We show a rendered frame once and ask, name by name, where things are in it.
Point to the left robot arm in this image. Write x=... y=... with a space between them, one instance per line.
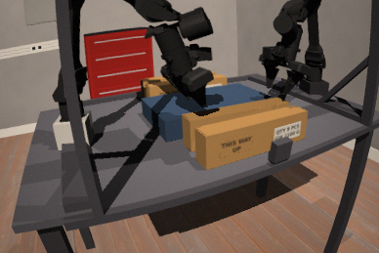
x=193 y=25

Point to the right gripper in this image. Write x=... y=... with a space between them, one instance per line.
x=293 y=78

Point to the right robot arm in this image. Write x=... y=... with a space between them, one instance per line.
x=285 y=26

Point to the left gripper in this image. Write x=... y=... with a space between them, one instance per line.
x=191 y=85

